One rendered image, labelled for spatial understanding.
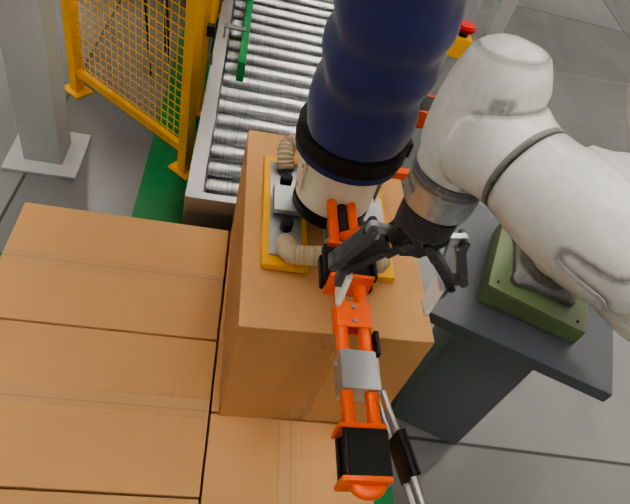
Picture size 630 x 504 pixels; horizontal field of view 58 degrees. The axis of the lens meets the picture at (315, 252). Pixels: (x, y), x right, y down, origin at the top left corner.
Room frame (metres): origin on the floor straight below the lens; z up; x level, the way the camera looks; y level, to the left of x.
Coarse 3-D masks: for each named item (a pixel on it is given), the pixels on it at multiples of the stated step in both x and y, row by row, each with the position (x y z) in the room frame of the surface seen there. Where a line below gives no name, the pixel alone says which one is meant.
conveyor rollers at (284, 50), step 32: (256, 0) 2.65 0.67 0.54; (288, 0) 2.78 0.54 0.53; (320, 0) 2.91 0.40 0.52; (256, 32) 2.39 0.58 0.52; (288, 32) 2.44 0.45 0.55; (320, 32) 2.56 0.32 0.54; (256, 64) 2.13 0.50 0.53; (288, 64) 2.18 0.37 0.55; (224, 96) 1.84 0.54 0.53; (256, 96) 1.89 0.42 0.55; (288, 96) 2.00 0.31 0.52; (256, 128) 1.71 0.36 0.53; (288, 128) 1.75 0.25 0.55; (224, 192) 1.34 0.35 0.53
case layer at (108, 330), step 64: (64, 256) 0.88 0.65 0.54; (128, 256) 0.95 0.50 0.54; (192, 256) 1.03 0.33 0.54; (0, 320) 0.64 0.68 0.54; (64, 320) 0.70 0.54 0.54; (128, 320) 0.76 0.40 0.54; (192, 320) 0.82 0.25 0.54; (0, 384) 0.49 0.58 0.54; (64, 384) 0.54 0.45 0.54; (128, 384) 0.59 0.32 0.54; (192, 384) 0.65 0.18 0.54; (0, 448) 0.37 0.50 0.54; (64, 448) 0.41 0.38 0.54; (128, 448) 0.45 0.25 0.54; (192, 448) 0.50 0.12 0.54; (256, 448) 0.55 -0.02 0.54; (320, 448) 0.60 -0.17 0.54
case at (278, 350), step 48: (240, 192) 1.07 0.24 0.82; (384, 192) 1.11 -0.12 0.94; (240, 240) 0.84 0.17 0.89; (240, 288) 0.68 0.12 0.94; (288, 288) 0.72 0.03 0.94; (384, 288) 0.80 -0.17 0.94; (240, 336) 0.60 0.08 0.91; (288, 336) 0.62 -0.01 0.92; (384, 336) 0.68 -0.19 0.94; (432, 336) 0.72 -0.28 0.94; (240, 384) 0.60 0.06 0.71; (288, 384) 0.63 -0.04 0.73; (384, 384) 0.70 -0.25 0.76
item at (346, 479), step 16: (336, 432) 0.39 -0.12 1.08; (352, 432) 0.38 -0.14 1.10; (368, 432) 0.39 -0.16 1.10; (384, 432) 0.40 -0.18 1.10; (336, 448) 0.37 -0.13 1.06; (352, 448) 0.36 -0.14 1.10; (368, 448) 0.37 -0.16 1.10; (384, 448) 0.38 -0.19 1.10; (336, 464) 0.35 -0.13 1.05; (352, 464) 0.34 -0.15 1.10; (368, 464) 0.35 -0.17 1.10; (384, 464) 0.35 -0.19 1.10; (352, 480) 0.32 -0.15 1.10; (368, 480) 0.33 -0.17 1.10; (384, 480) 0.33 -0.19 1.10
